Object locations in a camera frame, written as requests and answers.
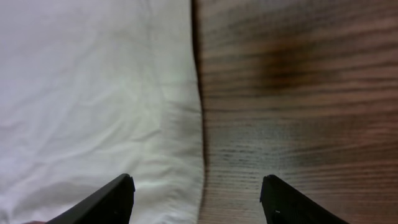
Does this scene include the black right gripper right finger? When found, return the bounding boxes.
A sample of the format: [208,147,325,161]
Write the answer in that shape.
[260,175,348,224]

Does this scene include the beige shorts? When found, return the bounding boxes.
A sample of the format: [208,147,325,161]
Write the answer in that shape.
[1,0,204,224]

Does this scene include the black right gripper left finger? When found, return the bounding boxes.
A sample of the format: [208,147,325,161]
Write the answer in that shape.
[47,174,135,224]

